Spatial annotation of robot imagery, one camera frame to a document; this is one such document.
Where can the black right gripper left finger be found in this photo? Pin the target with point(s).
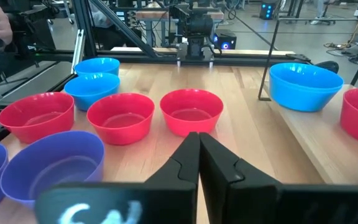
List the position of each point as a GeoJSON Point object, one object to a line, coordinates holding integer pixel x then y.
{"type": "Point", "coordinates": [166, 202]}

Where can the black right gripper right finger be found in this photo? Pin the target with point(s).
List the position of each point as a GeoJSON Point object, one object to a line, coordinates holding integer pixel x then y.
{"type": "Point", "coordinates": [247, 202]}

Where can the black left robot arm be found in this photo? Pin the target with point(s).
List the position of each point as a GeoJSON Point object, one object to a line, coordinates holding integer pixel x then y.
{"type": "Point", "coordinates": [196, 49]}

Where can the black box with light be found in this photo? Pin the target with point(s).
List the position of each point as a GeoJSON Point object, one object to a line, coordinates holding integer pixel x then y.
{"type": "Point", "coordinates": [228, 39]}

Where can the black computer tower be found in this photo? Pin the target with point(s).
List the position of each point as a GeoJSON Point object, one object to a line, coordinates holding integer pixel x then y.
{"type": "Point", "coordinates": [267, 10]}

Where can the person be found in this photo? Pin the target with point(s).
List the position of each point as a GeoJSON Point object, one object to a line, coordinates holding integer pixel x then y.
{"type": "Point", "coordinates": [317, 11]}
{"type": "Point", "coordinates": [101, 18]}

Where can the wooden shelf black metal frame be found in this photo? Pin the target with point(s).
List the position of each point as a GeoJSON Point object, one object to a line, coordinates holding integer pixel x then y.
{"type": "Point", "coordinates": [322, 140]}

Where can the black aluminium table frame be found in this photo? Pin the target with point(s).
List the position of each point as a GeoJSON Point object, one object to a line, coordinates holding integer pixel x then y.
{"type": "Point", "coordinates": [85, 31]}

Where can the silver metal bracket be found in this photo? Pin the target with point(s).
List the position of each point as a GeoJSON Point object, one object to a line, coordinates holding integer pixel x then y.
{"type": "Point", "coordinates": [78, 49]}

